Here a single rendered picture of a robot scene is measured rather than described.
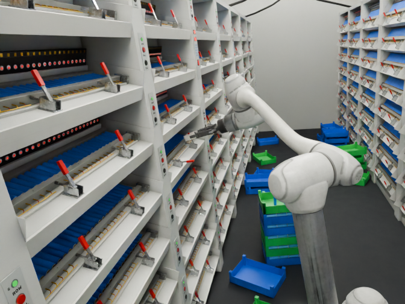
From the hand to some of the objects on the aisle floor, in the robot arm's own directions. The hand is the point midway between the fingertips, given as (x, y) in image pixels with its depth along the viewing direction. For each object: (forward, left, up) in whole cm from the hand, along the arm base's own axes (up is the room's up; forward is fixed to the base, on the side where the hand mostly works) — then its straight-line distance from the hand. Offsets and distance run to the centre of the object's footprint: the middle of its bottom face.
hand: (190, 136), depth 166 cm
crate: (-28, -52, -100) cm, 116 cm away
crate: (-21, -22, -101) cm, 105 cm away
